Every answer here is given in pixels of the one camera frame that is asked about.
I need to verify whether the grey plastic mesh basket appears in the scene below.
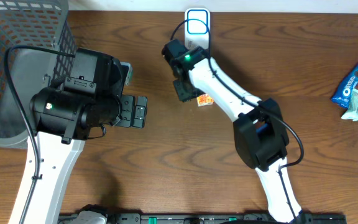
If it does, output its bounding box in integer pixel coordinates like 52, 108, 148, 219
0, 0, 76, 149

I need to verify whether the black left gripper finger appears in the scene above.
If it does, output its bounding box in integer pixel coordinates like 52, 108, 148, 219
132, 96, 147, 129
116, 95, 135, 128

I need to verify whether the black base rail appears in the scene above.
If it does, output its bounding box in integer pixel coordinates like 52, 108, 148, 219
57, 205, 347, 224

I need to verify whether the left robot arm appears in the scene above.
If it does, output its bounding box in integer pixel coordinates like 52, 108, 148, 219
9, 48, 147, 223

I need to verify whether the orange tissue pack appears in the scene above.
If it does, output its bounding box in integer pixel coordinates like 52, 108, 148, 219
196, 94, 214, 106

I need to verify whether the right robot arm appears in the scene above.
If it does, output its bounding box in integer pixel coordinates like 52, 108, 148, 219
162, 39, 302, 223

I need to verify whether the blue Oreo cookie pack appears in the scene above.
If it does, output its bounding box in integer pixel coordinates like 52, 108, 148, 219
331, 62, 358, 109

